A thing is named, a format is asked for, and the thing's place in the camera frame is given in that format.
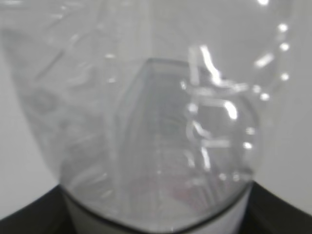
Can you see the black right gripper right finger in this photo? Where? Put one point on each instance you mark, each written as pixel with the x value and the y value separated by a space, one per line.
pixel 268 214

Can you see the clear Nongfu Spring water bottle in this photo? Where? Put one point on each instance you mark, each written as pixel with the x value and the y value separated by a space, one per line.
pixel 151 114

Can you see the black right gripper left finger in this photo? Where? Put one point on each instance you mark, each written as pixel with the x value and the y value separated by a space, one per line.
pixel 46 215

